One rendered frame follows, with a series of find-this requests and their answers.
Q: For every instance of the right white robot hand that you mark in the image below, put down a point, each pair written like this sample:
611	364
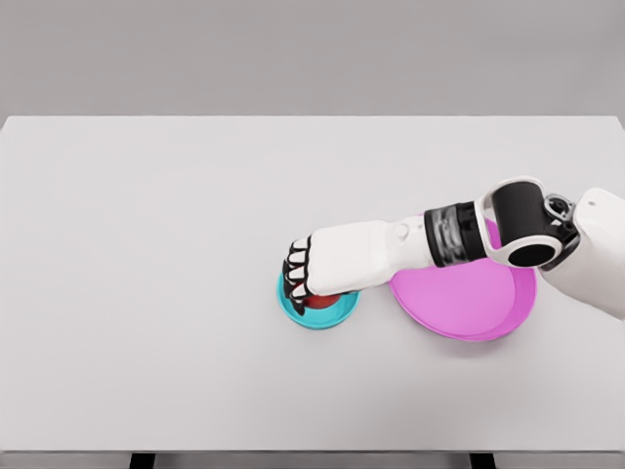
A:
342	256

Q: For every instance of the red apple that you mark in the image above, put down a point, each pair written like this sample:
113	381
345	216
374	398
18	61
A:
320	301

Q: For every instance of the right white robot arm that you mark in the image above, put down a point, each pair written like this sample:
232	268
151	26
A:
512	229

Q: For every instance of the blue bowl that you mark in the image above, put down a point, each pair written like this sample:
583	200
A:
317	317

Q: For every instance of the pink plate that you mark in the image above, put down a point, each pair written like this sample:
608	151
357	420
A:
464	303

